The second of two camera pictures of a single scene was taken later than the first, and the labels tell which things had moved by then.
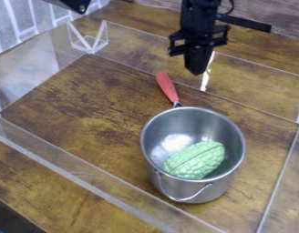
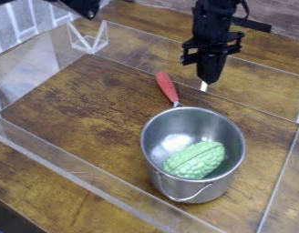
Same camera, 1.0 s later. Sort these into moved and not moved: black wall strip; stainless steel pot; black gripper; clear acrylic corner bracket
Moved: black gripper
Not moved: clear acrylic corner bracket; stainless steel pot; black wall strip
